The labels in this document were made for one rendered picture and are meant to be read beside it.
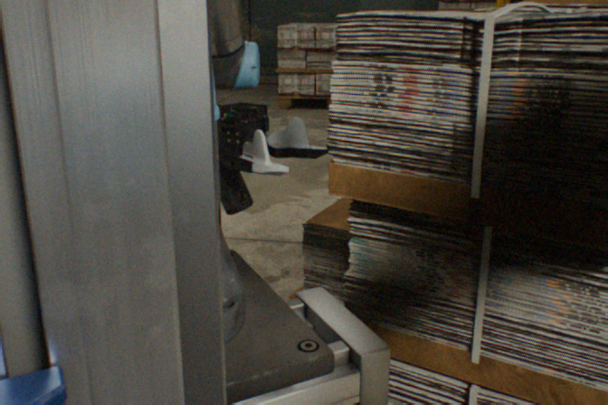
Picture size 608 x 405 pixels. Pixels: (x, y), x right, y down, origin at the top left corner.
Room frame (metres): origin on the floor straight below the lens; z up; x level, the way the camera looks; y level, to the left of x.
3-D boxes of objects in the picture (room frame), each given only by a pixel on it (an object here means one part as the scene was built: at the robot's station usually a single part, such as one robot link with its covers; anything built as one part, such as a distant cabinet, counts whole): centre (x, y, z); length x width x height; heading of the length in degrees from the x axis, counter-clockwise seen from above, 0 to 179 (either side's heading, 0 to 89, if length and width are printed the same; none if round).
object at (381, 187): (0.80, -0.18, 0.86); 0.29 x 0.16 x 0.04; 147
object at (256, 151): (0.78, 0.05, 0.88); 0.09 x 0.03 x 0.06; 34
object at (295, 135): (0.86, 0.01, 0.88); 0.09 x 0.03 x 0.06; 87
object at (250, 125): (0.87, 0.12, 0.88); 0.12 x 0.08 x 0.09; 60
